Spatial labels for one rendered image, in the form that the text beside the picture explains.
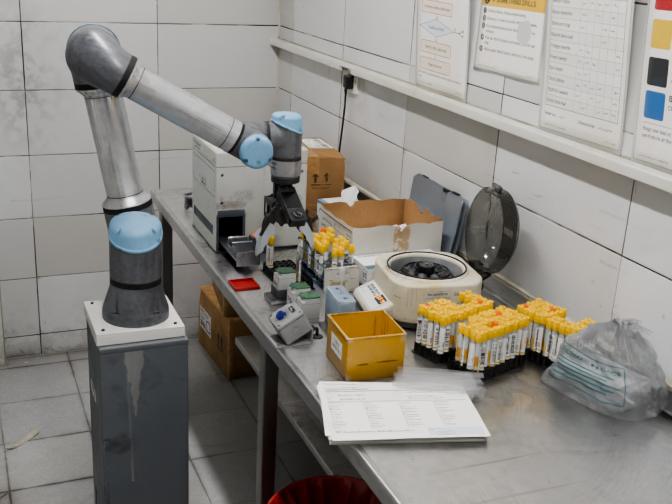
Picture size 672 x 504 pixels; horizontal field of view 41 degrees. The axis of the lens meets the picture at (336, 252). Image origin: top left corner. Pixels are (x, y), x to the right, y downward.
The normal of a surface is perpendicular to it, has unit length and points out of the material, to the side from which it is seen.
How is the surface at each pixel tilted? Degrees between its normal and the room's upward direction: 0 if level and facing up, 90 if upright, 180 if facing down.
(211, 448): 0
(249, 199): 90
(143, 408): 90
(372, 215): 89
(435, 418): 1
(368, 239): 92
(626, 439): 0
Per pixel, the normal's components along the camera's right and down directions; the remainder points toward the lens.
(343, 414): 0.04, -0.94
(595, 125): -0.91, 0.15
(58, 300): 0.39, 0.32
